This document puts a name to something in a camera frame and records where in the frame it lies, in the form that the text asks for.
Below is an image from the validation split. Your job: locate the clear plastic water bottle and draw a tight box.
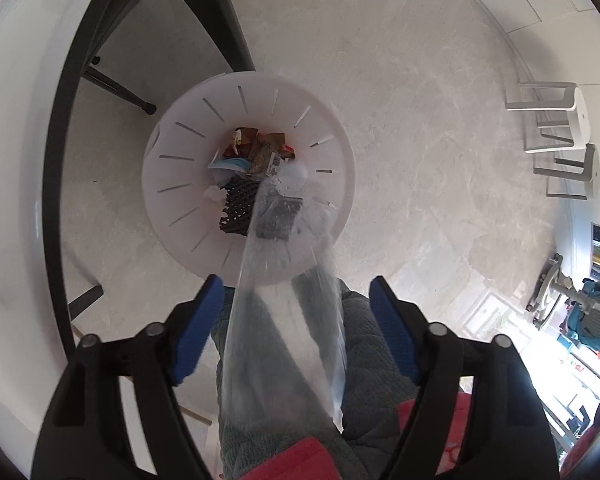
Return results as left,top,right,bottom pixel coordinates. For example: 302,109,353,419
221,162,347,432

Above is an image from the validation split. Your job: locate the white step stool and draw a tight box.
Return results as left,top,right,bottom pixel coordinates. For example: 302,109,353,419
505,81,591,154

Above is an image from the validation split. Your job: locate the brown snack wrapper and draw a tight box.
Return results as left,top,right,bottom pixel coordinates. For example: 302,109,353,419
223,127,296,176

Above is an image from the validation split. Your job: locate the white drawer cabinet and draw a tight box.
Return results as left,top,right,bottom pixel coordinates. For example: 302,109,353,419
479,0,600,67

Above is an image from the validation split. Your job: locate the black foam mesh sleeve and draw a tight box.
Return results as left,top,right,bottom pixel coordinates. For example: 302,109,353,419
219,177,260,236

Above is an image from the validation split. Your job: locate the person's grey quilted leg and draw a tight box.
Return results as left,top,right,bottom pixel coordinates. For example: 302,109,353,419
211,269,417,479

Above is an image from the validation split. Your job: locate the blue sky printed paper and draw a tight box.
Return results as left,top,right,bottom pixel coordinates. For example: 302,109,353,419
208,157,251,188

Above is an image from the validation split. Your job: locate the white slotted trash bin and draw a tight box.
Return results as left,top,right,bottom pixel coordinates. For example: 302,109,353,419
142,72,355,286

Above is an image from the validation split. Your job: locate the dark grey chair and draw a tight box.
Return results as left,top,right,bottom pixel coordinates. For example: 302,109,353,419
42,0,253,354

